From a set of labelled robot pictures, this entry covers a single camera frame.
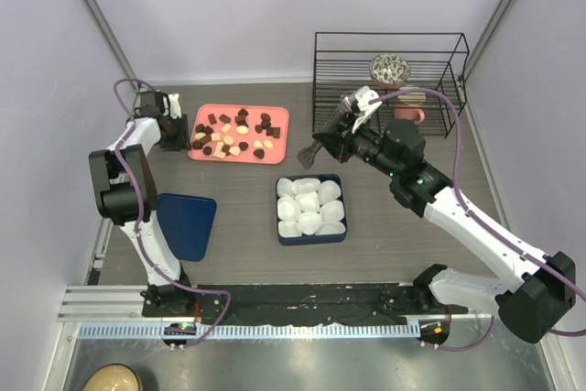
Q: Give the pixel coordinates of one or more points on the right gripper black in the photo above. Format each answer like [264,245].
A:
[334,143]

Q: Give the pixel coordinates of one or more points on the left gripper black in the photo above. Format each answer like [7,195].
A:
[183,142]

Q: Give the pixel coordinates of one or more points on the dark blue box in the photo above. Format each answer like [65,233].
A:
[314,239]

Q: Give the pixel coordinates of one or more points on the pink plastic tray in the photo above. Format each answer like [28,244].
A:
[209,143]

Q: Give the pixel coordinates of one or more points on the metal tongs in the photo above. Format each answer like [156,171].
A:
[306,156]

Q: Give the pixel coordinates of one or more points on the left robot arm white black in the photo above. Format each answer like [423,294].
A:
[126,194]

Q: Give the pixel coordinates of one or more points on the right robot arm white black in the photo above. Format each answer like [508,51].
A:
[530,292]

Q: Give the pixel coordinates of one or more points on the dark round chocolate piece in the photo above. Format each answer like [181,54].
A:
[259,153]

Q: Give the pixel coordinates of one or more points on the white paper cupcake liner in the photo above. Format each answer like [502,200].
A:
[305,185]
[287,209]
[332,211]
[309,222]
[284,188]
[289,229]
[331,228]
[308,202]
[329,190]

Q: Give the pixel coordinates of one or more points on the pink mug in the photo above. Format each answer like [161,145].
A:
[409,106]

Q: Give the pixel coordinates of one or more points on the patterned ceramic bowl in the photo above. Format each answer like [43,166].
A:
[389,71]

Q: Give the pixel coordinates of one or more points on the dark blue box lid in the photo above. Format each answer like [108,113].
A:
[186,222]

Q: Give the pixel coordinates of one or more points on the beige bowl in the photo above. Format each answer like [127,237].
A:
[113,377]

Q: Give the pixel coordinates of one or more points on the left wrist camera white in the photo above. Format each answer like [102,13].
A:
[174,107]

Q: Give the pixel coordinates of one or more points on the black wire rack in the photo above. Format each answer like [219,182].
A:
[341,65]

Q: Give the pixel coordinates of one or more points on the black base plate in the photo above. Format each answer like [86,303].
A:
[299,305]

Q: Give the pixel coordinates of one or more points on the white cable chain strip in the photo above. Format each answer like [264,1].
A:
[175,331]

